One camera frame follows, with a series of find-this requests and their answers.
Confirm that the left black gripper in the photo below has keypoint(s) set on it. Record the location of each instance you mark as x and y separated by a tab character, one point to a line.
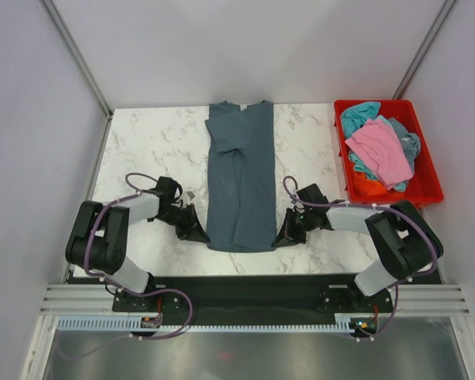
193	229

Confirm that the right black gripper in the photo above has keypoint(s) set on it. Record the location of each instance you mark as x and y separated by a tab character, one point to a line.
288	236

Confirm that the dark blue-grey t shirt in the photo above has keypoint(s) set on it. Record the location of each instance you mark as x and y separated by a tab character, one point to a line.
241	214

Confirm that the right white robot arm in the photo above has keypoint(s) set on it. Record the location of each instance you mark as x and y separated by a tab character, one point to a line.
406	245

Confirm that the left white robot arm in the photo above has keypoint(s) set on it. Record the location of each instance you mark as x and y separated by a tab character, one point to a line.
98	240

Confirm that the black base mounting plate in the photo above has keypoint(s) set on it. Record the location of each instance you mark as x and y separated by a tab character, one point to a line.
261	300

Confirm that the orange t shirt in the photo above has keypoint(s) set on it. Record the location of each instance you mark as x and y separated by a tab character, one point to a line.
370	186

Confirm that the pink t shirt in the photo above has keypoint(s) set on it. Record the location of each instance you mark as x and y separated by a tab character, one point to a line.
376	151

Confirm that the teal t shirt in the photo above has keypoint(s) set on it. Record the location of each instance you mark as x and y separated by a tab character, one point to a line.
354	117

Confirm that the red plastic bin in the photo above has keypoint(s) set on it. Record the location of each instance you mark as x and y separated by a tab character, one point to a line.
423	189

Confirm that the grey-blue t shirt in bin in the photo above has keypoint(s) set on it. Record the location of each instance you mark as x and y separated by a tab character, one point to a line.
410	142

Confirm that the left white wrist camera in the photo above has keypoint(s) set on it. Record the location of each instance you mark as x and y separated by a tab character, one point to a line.
188	197

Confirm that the white slotted cable duct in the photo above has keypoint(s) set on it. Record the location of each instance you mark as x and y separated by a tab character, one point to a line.
129	324

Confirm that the aluminium front rail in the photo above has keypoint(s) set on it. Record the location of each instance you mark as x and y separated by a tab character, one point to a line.
414	301

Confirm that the right aluminium frame post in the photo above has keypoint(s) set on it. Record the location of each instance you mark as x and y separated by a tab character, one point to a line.
435	28

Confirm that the aluminium frame post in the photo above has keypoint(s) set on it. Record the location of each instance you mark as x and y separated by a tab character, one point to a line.
76	55
435	28

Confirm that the left aluminium frame post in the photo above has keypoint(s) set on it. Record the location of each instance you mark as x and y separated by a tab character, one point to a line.
76	55

